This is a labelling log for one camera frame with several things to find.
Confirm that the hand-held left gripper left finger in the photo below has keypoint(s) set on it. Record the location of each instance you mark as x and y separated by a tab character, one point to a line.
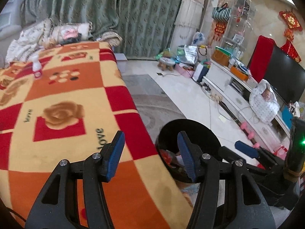
114	157

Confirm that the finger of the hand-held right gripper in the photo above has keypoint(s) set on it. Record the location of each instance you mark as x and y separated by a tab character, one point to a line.
226	153
246	149

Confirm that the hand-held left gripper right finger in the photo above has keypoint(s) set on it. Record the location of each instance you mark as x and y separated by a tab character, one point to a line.
188	157

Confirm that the black trash bin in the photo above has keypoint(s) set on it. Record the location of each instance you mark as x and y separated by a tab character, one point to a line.
171	133

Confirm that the pink dumbbell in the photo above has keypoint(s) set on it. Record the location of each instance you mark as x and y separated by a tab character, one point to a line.
250	134

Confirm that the printed rose blanket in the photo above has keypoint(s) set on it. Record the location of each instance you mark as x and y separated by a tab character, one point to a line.
71	148

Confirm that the white dotted swaddle bundle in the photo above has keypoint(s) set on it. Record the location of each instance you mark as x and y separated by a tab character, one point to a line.
262	107

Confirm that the white power strip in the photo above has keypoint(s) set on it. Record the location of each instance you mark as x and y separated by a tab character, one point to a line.
215	97

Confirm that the white tv cabinet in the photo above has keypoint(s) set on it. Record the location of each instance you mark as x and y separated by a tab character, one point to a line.
231	93

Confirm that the grey rug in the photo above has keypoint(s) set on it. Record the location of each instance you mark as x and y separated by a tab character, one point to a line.
152	105

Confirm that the black television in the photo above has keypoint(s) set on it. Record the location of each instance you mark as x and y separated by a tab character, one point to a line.
288	76

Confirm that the orange box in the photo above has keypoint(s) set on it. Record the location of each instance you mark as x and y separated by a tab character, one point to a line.
239	72

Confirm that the blue white box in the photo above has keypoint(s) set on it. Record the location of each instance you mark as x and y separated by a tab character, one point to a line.
201	74

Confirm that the red cloth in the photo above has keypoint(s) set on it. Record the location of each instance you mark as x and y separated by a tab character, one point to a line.
261	57

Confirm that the brown paper bag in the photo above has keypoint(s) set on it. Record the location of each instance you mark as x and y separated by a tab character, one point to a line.
220	57

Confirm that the small wooden stool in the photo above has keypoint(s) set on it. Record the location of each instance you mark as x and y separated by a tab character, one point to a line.
166	63

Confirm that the silver foil bag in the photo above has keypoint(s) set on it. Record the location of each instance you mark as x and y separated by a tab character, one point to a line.
190	54

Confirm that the white pill bottle pink label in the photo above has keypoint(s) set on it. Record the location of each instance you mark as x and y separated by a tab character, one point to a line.
37	69

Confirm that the white plastic bag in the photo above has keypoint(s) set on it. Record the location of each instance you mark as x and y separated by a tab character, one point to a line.
198	39

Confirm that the small red hanging decoration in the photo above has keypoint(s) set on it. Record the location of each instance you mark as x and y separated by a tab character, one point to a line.
219	29

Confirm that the glass display shelf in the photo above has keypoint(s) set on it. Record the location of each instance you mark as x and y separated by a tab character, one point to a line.
243	23

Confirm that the large red knot decoration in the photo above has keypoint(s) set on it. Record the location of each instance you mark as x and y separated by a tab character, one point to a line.
290	21

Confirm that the patterned beige cushion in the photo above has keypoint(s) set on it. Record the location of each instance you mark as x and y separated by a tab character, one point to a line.
35	33
83	32

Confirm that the pink clothes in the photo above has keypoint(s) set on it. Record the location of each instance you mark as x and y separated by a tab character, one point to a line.
71	33

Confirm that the striped tote bag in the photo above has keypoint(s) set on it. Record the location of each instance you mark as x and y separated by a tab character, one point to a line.
221	14

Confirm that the white crumpled cloth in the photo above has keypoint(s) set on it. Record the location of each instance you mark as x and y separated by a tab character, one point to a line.
19	51

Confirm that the green patterned curtain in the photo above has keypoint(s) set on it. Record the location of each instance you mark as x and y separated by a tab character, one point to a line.
143	16

